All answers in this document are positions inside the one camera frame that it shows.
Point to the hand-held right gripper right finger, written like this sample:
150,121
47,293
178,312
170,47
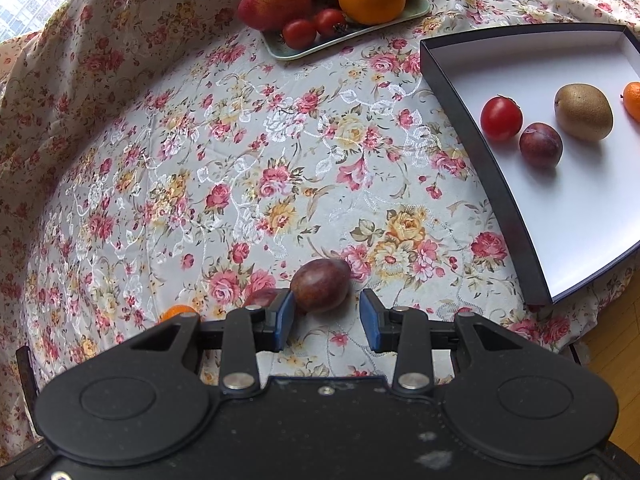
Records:
370,320

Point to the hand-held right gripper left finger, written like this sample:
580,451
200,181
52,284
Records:
286,317

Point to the dark purple passion fruit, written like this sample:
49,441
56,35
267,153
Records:
320,285

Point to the dark box with white inside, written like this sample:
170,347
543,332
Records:
575,200

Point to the brown kiwi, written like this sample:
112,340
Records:
584,112

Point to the small mandarin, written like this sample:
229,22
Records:
176,312
633,101

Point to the floral tablecloth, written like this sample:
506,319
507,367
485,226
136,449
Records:
200,160

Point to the pale green plate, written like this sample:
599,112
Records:
280,49

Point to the red cherry tomato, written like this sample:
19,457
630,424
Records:
300,34
330,22

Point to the red apple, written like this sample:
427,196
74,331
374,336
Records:
272,0

